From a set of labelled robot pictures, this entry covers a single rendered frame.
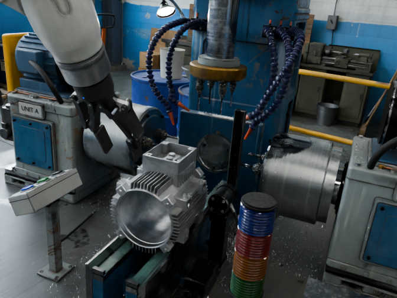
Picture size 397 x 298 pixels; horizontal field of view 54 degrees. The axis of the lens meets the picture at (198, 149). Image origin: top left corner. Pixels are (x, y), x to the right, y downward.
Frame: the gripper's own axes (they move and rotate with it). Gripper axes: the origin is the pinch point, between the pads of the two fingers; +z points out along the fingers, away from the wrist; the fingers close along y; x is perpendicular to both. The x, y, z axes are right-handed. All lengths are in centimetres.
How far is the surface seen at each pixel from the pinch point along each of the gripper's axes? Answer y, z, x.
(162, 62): 107, 128, -182
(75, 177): 15.9, 13.4, 4.0
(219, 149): -7, 39, -35
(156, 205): -1.1, 29.0, -2.8
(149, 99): 107, 142, -150
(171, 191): -10.7, 12.8, 0.8
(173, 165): -9.9, 9.4, -4.4
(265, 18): -14, 7, -69
